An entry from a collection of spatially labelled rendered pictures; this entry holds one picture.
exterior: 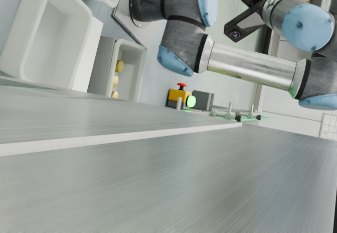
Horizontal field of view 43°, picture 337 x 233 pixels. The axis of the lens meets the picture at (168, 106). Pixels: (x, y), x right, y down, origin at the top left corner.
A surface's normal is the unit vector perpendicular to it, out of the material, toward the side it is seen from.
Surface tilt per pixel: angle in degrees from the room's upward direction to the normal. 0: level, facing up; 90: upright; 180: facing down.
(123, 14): 3
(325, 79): 77
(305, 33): 54
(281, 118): 90
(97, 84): 90
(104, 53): 90
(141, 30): 3
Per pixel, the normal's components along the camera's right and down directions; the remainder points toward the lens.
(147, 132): 0.92, 0.03
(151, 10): -0.15, 0.67
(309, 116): -0.38, -0.02
